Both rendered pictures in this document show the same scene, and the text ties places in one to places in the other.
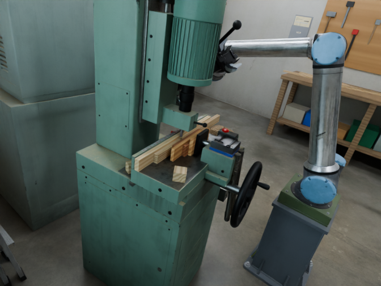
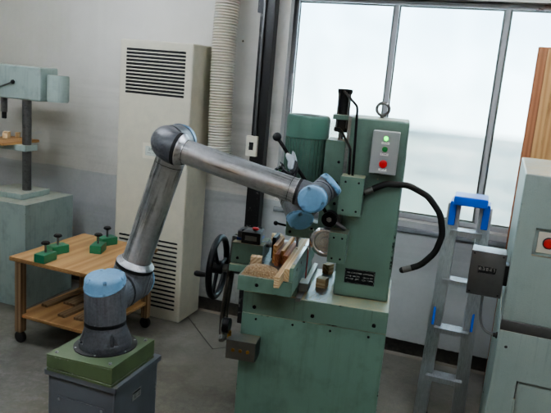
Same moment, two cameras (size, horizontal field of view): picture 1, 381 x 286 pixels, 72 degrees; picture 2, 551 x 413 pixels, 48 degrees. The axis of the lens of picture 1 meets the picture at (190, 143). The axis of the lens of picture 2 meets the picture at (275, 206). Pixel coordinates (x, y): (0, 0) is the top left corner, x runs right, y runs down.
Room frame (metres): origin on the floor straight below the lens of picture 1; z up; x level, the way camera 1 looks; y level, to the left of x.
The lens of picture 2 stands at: (3.44, -0.68, 1.64)
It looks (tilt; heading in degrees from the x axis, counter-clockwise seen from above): 12 degrees down; 166
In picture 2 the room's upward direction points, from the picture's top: 5 degrees clockwise
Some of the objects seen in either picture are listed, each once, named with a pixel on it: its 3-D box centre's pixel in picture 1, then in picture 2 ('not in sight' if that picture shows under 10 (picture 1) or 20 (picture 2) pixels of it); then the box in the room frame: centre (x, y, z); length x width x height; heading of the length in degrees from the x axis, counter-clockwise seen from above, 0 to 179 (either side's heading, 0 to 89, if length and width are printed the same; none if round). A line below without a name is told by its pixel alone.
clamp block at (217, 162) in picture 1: (221, 156); (250, 250); (0.96, -0.14, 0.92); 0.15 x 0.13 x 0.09; 155
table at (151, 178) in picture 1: (202, 158); (269, 262); (1.00, -0.06, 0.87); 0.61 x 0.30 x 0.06; 155
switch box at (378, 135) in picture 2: not in sight; (384, 152); (1.28, 0.27, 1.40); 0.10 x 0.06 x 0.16; 65
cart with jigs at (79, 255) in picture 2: not in sight; (86, 284); (-0.26, -0.87, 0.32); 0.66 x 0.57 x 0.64; 145
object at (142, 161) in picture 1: (180, 138); (299, 254); (1.05, 0.05, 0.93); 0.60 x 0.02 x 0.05; 155
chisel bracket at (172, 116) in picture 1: (179, 118); (302, 229); (1.03, 0.06, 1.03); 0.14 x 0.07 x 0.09; 65
